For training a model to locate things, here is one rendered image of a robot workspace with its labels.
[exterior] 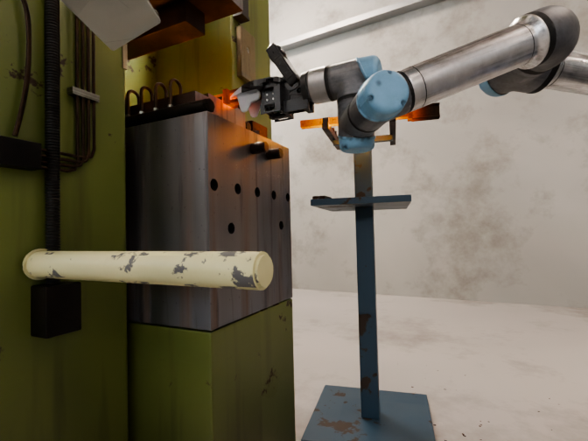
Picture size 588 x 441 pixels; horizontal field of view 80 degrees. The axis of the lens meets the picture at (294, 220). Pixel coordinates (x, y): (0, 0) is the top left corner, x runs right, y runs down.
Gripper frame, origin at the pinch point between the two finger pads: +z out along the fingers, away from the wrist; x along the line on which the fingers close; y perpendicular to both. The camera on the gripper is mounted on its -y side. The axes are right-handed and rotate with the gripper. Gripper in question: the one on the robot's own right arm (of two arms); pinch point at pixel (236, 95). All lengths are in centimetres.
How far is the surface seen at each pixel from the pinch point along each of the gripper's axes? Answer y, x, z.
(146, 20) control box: 5.4, -38.9, -12.1
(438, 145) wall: -42, 286, -34
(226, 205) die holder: 28.0, -10.1, -3.2
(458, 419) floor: 101, 63, -45
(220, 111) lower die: 4.4, -3.2, 2.6
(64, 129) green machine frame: 13.9, -32.0, 16.8
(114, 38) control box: 7.7, -41.0, -8.3
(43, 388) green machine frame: 60, -36, 17
